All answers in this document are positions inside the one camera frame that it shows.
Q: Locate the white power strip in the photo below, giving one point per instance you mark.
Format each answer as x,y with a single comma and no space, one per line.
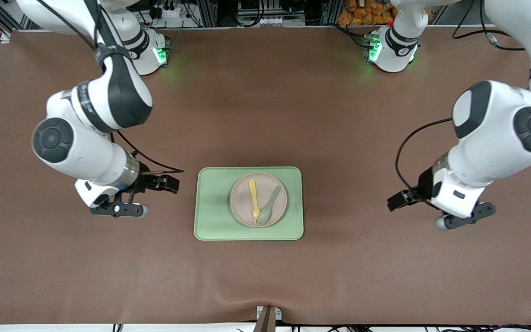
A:
173,13

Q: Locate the pale green plastic spoon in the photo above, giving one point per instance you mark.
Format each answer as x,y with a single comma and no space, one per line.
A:
265,214

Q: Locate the metal table clamp bracket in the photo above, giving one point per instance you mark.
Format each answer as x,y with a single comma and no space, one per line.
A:
268,320

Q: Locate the white terminal block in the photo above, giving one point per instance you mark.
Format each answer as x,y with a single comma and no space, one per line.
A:
270,21

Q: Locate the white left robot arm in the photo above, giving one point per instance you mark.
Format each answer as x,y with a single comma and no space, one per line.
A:
500,129

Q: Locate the orange packaged goods pile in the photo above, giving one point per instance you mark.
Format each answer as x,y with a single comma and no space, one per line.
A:
362,14

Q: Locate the light green rectangular tray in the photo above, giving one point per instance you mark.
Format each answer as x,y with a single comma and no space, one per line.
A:
210,207

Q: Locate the yellow plastic fork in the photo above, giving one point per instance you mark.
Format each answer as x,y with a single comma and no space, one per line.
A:
253,196

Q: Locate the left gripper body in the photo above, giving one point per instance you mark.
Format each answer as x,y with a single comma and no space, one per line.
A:
424,185

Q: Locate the round beige plate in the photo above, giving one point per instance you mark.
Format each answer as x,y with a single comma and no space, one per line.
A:
240,200

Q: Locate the brown table mat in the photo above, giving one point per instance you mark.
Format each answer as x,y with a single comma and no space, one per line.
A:
293,276

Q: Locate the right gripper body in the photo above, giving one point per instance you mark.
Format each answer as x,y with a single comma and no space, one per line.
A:
147,181

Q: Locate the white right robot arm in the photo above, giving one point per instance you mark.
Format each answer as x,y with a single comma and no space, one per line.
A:
109,97

